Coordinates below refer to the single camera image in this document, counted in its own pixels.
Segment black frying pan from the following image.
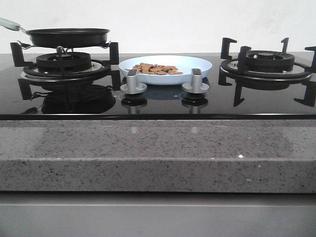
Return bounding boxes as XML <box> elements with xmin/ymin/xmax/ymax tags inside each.
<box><xmin>0</xmin><ymin>18</ymin><xmax>110</xmax><ymax>48</ymax></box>

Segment right gas burner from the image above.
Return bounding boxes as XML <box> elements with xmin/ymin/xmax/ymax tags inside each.
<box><xmin>220</xmin><ymin>50</ymin><xmax>316</xmax><ymax>81</ymax></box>

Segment wire pan reducer ring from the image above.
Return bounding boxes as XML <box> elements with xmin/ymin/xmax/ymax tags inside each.
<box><xmin>17</xmin><ymin>40</ymin><xmax>112</xmax><ymax>55</ymax></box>

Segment left silver stove knob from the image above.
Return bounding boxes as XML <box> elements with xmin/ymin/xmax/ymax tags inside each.
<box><xmin>120</xmin><ymin>69</ymin><xmax>147</xmax><ymax>95</ymax></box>

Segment silver stove knob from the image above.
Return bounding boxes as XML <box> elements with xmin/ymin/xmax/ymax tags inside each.
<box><xmin>120</xmin><ymin>69</ymin><xmax>147</xmax><ymax>95</ymax></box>
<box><xmin>182</xmin><ymin>68</ymin><xmax>210</xmax><ymax>94</ymax></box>

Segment black glass cooktop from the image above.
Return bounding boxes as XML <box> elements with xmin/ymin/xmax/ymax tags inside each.
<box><xmin>0</xmin><ymin>53</ymin><xmax>316</xmax><ymax>120</ymax></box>

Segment grey cabinet drawer front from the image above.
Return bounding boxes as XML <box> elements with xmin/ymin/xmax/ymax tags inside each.
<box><xmin>0</xmin><ymin>193</ymin><xmax>316</xmax><ymax>237</ymax></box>

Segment right silver stove knob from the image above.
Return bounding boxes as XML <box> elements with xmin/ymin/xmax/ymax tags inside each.
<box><xmin>182</xmin><ymin>68</ymin><xmax>210</xmax><ymax>94</ymax></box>

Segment left black pan support grate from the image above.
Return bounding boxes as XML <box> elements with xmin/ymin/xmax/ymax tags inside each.
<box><xmin>10</xmin><ymin>41</ymin><xmax>121</xmax><ymax>99</ymax></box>

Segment light blue plate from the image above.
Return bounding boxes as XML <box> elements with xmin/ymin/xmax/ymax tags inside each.
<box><xmin>119</xmin><ymin>55</ymin><xmax>212</xmax><ymax>85</ymax></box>

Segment left gas burner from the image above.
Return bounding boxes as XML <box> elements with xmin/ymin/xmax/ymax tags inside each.
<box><xmin>23</xmin><ymin>52</ymin><xmax>108</xmax><ymax>79</ymax></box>

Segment brown meat pieces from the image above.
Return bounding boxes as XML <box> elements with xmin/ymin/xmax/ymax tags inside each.
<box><xmin>124</xmin><ymin>63</ymin><xmax>183</xmax><ymax>76</ymax></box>

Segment gas burner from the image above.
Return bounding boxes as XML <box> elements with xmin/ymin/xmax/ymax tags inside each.
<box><xmin>220</xmin><ymin>50</ymin><xmax>316</xmax><ymax>81</ymax></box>
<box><xmin>23</xmin><ymin>52</ymin><xmax>108</xmax><ymax>79</ymax></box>

